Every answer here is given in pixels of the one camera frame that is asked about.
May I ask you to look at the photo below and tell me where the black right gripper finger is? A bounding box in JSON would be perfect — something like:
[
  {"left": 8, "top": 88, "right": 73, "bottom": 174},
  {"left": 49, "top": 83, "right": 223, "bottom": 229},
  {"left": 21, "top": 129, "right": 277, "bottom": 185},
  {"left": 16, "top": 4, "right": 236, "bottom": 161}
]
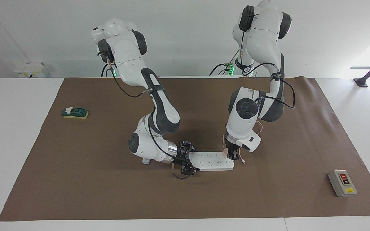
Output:
[
  {"left": 181, "top": 164, "right": 197, "bottom": 176},
  {"left": 180, "top": 140, "right": 198, "bottom": 153}
]

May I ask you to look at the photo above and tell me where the pink charging cable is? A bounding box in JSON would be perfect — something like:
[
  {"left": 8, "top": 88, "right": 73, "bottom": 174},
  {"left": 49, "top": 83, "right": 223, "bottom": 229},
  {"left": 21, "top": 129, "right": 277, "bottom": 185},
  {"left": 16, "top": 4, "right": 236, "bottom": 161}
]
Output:
[{"left": 221, "top": 121, "right": 263, "bottom": 164}]

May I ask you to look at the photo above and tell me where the white power strip with cord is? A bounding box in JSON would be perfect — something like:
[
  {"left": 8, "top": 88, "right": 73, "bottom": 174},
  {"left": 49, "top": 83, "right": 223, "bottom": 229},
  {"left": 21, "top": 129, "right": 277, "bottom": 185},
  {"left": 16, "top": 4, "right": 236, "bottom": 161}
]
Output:
[{"left": 142, "top": 151, "right": 235, "bottom": 171}]

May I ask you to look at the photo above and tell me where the brown table mat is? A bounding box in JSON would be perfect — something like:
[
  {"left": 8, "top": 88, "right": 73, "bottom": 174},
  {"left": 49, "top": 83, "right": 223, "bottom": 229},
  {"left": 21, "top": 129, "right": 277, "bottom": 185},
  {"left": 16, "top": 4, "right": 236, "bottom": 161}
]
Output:
[{"left": 0, "top": 76, "right": 370, "bottom": 222}]

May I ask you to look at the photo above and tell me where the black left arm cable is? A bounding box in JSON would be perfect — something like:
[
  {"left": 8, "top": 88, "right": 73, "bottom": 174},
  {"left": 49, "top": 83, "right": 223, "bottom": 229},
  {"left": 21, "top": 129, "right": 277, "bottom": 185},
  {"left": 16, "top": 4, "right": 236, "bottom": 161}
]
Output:
[{"left": 239, "top": 13, "right": 296, "bottom": 110}]

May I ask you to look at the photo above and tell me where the black left base cable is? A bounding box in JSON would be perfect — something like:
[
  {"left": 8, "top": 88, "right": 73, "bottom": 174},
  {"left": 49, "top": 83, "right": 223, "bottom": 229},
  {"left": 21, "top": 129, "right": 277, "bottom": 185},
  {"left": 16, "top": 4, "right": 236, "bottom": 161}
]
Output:
[{"left": 209, "top": 50, "right": 241, "bottom": 76}]

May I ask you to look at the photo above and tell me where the black base cable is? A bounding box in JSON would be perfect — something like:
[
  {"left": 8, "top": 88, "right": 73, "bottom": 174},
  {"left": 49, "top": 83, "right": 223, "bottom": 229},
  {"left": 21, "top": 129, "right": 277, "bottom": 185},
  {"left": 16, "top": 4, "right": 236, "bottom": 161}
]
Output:
[
  {"left": 209, "top": 50, "right": 241, "bottom": 76},
  {"left": 101, "top": 63, "right": 115, "bottom": 78}
]

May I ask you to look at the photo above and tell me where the grey on-off switch box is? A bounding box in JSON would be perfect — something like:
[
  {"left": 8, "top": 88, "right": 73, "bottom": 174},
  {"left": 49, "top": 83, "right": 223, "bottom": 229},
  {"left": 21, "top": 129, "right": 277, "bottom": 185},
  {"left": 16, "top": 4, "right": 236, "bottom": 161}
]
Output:
[{"left": 328, "top": 170, "right": 358, "bottom": 197}]

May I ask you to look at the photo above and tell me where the black right base cable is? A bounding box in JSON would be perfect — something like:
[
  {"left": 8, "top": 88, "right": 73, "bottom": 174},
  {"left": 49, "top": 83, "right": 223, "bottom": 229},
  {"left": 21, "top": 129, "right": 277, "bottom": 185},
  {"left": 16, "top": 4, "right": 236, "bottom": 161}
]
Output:
[{"left": 101, "top": 63, "right": 115, "bottom": 78}]

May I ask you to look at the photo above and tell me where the green knife switch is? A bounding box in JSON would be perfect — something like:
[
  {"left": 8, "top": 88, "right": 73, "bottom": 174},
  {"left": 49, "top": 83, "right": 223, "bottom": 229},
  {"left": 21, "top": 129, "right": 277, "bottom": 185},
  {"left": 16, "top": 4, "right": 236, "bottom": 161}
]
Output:
[{"left": 62, "top": 107, "right": 89, "bottom": 120}]

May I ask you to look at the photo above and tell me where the white wall socket box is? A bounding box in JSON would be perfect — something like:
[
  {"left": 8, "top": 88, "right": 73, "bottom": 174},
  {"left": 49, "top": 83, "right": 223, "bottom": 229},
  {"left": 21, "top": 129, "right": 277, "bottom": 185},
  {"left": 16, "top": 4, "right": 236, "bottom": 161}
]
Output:
[{"left": 14, "top": 62, "right": 47, "bottom": 78}]

